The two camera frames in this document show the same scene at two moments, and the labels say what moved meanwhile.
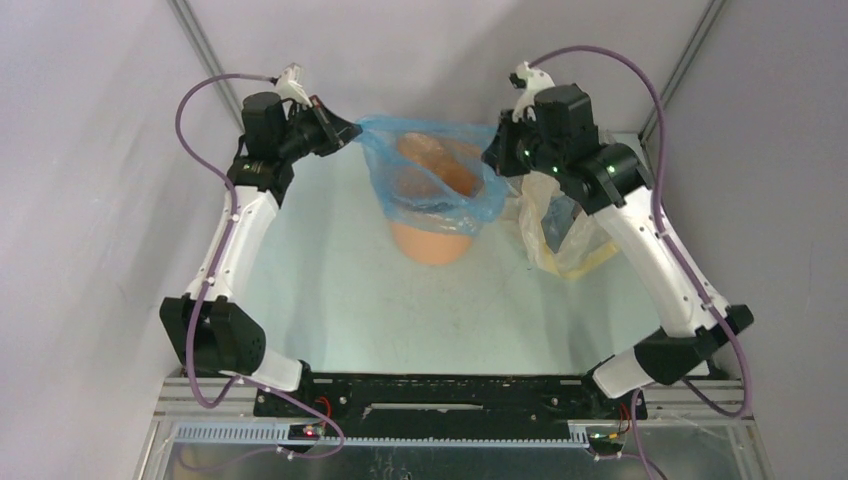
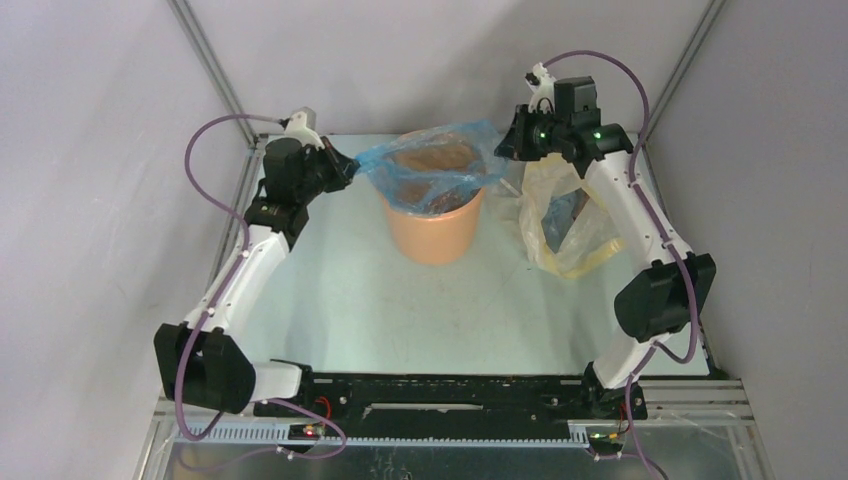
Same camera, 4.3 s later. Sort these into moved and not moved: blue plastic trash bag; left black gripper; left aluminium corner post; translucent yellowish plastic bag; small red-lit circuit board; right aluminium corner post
Moved: blue plastic trash bag; left black gripper
Not moved: left aluminium corner post; translucent yellowish plastic bag; small red-lit circuit board; right aluminium corner post
